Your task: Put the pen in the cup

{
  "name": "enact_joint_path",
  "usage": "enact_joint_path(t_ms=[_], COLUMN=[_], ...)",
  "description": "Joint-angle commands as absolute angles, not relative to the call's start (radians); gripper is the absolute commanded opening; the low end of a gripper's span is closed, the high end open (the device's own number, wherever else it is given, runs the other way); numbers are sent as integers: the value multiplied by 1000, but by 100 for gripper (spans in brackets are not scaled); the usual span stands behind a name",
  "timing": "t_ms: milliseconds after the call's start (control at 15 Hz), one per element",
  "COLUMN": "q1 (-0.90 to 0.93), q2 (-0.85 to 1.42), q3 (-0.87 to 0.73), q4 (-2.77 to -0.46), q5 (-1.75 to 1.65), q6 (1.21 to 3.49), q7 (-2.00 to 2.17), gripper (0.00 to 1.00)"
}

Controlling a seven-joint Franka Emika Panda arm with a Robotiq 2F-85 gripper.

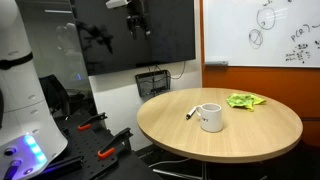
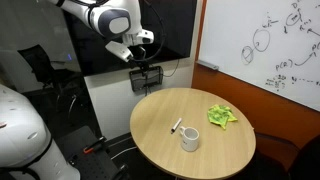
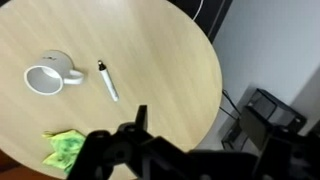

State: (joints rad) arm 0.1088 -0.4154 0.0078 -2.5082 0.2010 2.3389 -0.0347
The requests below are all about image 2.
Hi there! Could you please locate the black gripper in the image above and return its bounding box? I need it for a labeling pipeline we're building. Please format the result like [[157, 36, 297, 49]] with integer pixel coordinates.
[[130, 46, 149, 71]]

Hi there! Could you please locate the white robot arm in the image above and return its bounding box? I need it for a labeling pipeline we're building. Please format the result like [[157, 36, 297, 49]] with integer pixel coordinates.
[[0, 0, 154, 180]]

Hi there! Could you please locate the grey whiteboard eraser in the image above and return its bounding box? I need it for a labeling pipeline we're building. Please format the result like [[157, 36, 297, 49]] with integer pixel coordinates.
[[197, 60, 219, 71]]

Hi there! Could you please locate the black office chair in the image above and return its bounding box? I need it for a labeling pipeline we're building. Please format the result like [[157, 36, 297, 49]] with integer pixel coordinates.
[[18, 44, 81, 109]]

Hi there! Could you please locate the white ceramic mug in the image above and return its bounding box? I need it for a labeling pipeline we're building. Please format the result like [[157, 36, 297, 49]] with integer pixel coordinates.
[[180, 126, 199, 152]]

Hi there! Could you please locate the yellow green cloth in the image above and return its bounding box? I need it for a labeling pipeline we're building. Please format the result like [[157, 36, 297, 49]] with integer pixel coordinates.
[[207, 104, 237, 130]]

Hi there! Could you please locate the round wooden table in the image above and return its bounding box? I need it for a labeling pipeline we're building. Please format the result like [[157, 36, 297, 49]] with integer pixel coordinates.
[[130, 88, 256, 180]]

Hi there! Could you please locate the whiteboard with drawings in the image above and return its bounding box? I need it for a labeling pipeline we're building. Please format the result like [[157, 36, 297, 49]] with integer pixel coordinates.
[[198, 0, 320, 111]]

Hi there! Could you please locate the dark chair at right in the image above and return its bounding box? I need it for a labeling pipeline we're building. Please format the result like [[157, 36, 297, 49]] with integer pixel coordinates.
[[228, 133, 320, 180]]

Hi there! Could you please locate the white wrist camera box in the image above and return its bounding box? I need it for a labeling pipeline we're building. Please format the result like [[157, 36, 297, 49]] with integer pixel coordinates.
[[105, 41, 133, 62]]

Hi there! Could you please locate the black wall monitor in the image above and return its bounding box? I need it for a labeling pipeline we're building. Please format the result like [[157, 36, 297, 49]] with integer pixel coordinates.
[[63, 0, 197, 76]]

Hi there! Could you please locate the orange handled clamp tool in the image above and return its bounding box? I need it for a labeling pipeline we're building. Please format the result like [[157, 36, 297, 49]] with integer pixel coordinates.
[[83, 136, 107, 154]]

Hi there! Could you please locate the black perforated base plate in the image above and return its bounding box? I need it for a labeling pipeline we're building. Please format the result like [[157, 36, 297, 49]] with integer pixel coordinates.
[[56, 126, 131, 180]]

